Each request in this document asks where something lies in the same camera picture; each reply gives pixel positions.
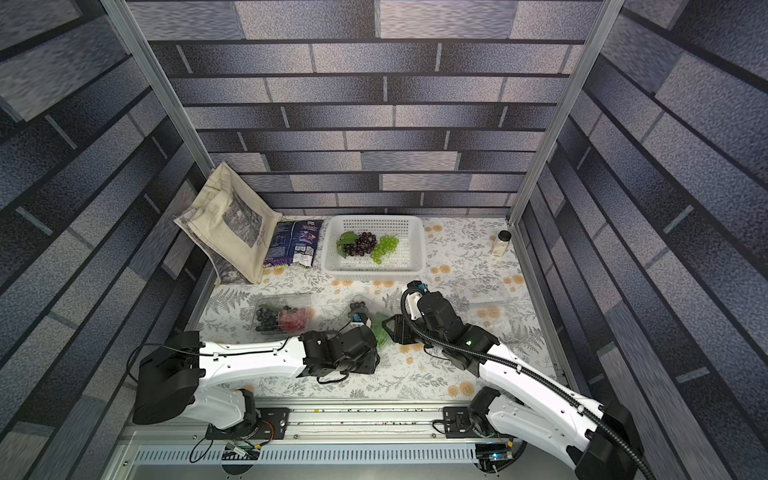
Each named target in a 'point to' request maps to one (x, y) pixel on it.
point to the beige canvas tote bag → (230, 222)
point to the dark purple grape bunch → (354, 244)
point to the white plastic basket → (406, 261)
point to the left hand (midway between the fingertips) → (378, 363)
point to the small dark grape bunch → (360, 304)
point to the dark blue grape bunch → (267, 319)
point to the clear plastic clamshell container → (284, 301)
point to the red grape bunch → (294, 321)
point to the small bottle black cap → (502, 243)
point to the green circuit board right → (496, 451)
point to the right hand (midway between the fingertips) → (386, 321)
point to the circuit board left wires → (243, 451)
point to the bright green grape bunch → (380, 332)
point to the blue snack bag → (293, 242)
